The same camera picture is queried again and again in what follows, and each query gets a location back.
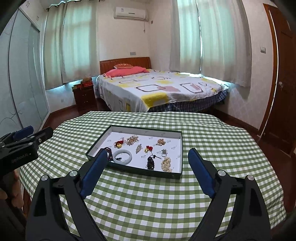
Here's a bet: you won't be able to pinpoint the red knot gold charm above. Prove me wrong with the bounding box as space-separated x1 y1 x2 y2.
113 138 125 149

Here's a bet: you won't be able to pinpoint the pale jade bangle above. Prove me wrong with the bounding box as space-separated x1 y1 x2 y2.
113 149 132 165

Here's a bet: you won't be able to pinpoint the cream pearl bracelet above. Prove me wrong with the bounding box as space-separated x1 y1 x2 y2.
160 156 173 173

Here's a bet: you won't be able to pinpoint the silver crystal brooch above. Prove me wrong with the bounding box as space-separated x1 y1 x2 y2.
135 144 142 154

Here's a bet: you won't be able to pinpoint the silver ring ornament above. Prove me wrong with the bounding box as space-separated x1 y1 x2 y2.
161 149 168 157

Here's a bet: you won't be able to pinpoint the black bead cord bracelet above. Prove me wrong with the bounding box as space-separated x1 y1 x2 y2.
146 152 162 171

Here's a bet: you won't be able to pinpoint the small red gold charm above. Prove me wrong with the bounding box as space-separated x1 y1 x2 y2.
144 146 153 154

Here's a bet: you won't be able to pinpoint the person left hand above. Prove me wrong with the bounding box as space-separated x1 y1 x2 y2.
1 170 23 206

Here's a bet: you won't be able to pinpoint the glass wardrobe sliding door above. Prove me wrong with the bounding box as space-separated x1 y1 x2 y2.
1 10 50 136

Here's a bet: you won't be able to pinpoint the dark wooden nightstand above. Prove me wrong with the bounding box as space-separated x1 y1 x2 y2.
72 84 97 113

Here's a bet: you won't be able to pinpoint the red boxes on nightstand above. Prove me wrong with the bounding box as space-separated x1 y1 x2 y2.
72 77 93 90

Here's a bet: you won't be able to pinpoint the green checkered tablecloth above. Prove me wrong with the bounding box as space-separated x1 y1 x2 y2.
21 111 286 240

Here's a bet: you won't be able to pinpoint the brown wooden door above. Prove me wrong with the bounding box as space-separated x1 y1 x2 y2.
259 4 295 155

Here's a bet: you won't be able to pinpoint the left window curtain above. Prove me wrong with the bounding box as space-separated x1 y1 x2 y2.
43 1 100 90

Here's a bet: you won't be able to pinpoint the window curtain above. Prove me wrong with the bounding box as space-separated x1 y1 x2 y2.
43 1 100 90
169 1 252 88

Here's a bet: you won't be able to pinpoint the pink pillow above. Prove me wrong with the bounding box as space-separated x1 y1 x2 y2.
103 66 149 78

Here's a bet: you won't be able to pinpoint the green shallow tray box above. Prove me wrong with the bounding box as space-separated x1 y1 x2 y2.
86 125 183 179

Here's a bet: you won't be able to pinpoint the patterned small pillow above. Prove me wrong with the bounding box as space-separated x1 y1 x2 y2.
113 63 133 69

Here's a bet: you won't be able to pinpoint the bed with patterned sheet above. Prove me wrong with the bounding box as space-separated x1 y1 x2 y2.
96 69 228 113

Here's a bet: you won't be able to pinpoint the wooden headboard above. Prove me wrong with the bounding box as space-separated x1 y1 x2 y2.
99 57 152 74

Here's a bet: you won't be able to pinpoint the white air conditioner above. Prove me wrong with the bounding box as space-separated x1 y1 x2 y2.
113 7 149 22

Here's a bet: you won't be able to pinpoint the right window curtain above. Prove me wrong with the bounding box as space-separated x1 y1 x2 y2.
169 1 252 88

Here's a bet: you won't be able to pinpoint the wall light switch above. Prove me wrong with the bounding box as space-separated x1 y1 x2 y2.
260 47 266 53

